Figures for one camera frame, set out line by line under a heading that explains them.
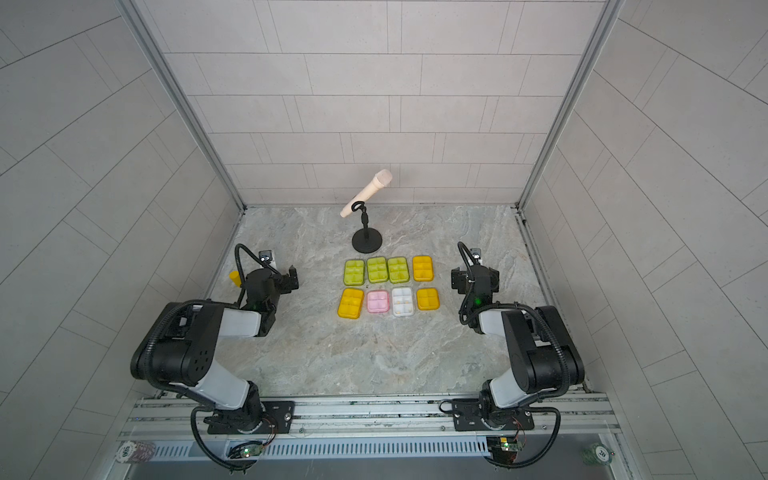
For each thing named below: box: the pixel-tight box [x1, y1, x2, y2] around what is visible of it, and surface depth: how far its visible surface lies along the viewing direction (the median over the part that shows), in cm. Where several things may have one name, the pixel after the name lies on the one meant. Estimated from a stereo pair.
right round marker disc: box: [590, 443, 613, 465], surface depth 63 cm
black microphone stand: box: [352, 201, 383, 254], surface depth 107 cm
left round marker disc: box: [116, 441, 137, 463], surface depth 62 cm
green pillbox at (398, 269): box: [387, 256, 410, 284], surface depth 99 cm
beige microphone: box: [340, 169, 393, 218], surface depth 88 cm
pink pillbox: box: [366, 290, 391, 314], surface depth 92 cm
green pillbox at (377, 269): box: [367, 256, 389, 283], surface depth 98 cm
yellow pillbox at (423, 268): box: [412, 255, 435, 282], surface depth 101 cm
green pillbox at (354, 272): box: [344, 259, 365, 286], surface depth 99 cm
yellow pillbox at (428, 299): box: [416, 288, 441, 311], surface depth 93 cm
